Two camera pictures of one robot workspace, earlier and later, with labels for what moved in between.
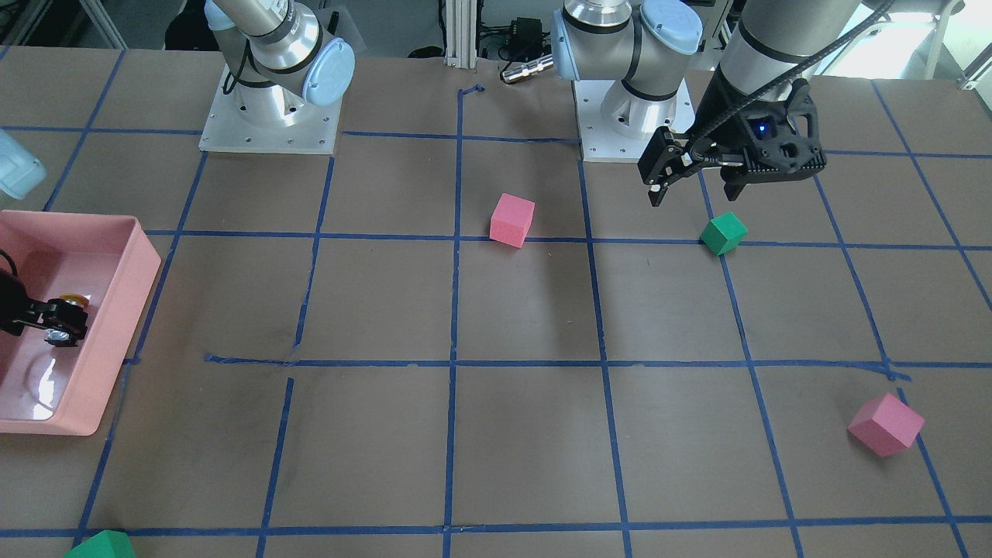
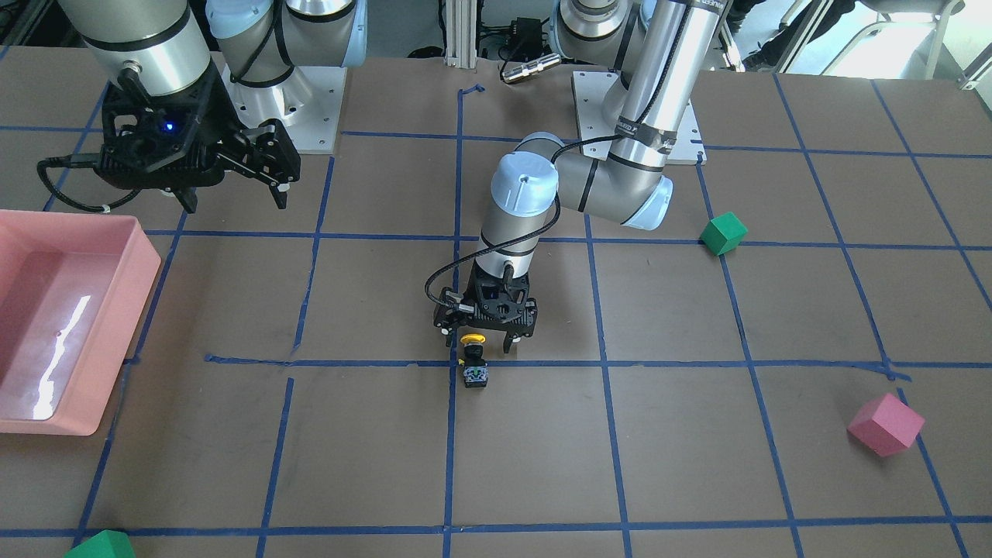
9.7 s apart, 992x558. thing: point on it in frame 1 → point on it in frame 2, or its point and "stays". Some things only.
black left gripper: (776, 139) → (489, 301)
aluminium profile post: (461, 33) stays
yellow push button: (74, 298) → (476, 373)
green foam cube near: (107, 543) stays
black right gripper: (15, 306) → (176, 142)
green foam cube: (723, 233) stays
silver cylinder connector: (522, 71) stays
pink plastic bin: (63, 389) stays
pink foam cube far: (885, 425) stays
